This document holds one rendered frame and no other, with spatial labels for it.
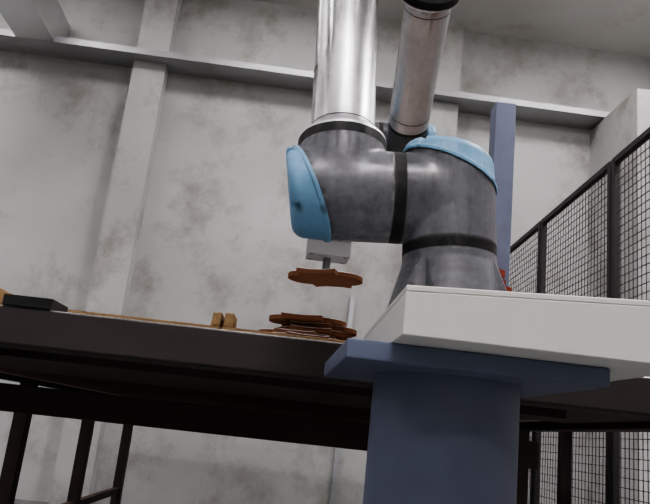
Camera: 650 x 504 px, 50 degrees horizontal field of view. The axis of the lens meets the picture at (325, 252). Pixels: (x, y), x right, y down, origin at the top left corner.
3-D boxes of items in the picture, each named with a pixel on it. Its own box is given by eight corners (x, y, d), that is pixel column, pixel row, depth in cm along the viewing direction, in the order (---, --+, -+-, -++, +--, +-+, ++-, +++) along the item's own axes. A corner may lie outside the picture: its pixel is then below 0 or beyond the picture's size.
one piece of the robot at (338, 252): (352, 204, 150) (345, 279, 146) (311, 199, 149) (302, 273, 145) (360, 189, 141) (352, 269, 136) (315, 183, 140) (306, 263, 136)
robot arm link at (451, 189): (510, 236, 82) (507, 130, 85) (394, 230, 81) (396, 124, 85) (485, 263, 93) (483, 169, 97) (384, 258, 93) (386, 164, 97)
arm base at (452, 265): (534, 319, 78) (531, 234, 81) (401, 310, 77) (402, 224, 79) (488, 340, 92) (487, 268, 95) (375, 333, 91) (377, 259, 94)
